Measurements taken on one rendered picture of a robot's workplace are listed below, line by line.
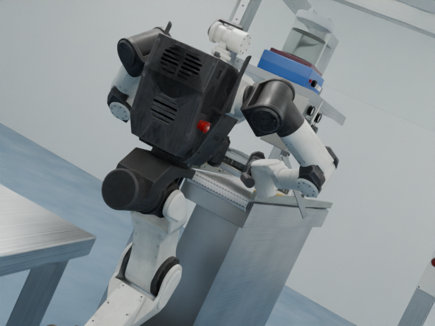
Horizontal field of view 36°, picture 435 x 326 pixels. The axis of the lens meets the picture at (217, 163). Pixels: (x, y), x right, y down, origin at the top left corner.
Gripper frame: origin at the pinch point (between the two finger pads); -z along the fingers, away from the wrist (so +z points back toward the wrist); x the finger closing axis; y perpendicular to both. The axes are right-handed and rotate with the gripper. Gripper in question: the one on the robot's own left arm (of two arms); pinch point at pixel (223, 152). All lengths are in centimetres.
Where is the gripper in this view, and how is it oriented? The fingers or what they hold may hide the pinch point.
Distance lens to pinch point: 247.2
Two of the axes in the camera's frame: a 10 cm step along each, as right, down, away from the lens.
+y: 7.7, 4.1, -4.9
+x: -4.1, 9.1, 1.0
